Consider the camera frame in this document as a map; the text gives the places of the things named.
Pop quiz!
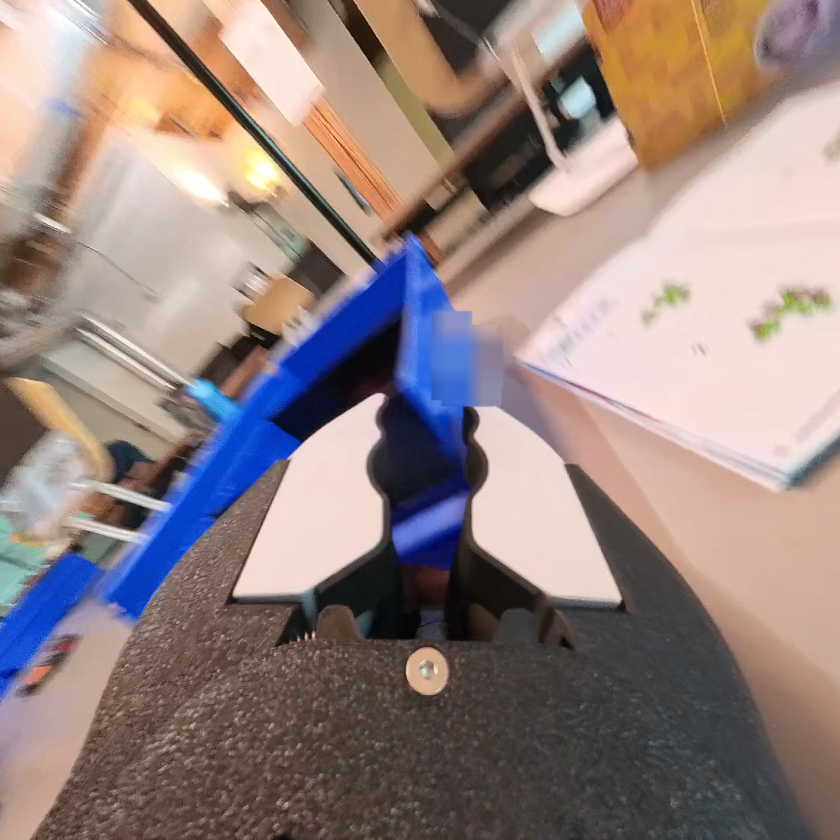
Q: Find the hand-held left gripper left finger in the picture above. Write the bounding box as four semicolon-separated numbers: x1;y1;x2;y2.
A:
231;392;399;618

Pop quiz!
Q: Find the yellow cardboard box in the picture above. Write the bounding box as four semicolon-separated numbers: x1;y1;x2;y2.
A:
581;0;782;170

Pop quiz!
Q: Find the white printed paper sheet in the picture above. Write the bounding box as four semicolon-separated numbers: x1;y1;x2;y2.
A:
515;92;840;493

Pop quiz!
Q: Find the blue plastic crate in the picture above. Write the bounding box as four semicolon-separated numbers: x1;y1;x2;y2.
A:
0;231;490;700

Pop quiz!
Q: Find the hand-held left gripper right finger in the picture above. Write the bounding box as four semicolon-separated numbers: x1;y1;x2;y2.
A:
453;407;623;618

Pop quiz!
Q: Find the black ceiling rail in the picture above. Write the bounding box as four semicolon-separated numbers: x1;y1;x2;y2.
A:
128;0;382;266

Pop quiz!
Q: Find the white desk frame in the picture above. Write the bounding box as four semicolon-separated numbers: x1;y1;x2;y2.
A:
505;39;641;217

